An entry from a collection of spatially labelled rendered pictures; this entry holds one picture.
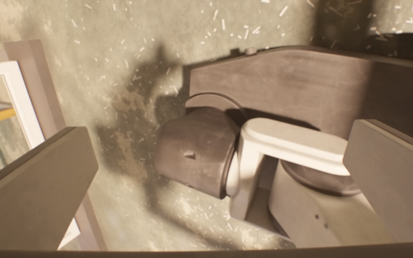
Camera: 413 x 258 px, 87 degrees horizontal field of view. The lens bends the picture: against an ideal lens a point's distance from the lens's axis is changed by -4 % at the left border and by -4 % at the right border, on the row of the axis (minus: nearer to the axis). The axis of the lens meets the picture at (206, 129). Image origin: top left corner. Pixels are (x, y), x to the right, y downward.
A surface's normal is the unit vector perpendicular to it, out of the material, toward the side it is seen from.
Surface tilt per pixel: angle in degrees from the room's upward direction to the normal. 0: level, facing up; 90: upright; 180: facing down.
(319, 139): 90
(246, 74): 0
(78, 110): 0
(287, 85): 0
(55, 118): 90
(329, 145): 90
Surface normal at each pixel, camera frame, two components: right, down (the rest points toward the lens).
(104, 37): -0.43, 0.38
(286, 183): -0.94, 0.09
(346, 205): 0.07, -0.89
